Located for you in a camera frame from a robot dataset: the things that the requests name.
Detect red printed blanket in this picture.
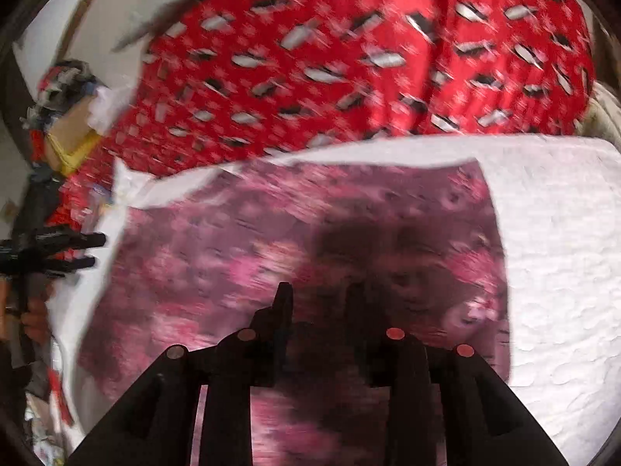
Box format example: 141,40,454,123
58,0,595,238

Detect grey pillow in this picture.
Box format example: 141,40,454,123
111,0,253,53

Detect labelled plastic bag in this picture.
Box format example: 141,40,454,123
111,159,158,207

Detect white quilted blanket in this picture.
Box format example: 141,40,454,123
46,133,621,462

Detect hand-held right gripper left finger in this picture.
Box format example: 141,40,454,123
68,282,295,466

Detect yellow envelope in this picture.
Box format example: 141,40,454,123
46,132,104,176

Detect purple floral shirt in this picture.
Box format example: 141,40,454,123
78,158,513,466

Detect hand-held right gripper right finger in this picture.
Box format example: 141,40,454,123
345,282,569,466

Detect pile of mixed clothes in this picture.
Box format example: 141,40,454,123
22,58,113,124

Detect cardboard box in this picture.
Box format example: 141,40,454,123
46,94,106,166

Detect person's left hand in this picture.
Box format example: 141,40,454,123
2,279,52,350

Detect dark grey clothes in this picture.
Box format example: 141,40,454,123
12,165,65,236

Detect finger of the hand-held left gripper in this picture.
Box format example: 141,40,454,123
0,254,97,277
0,231,108,255

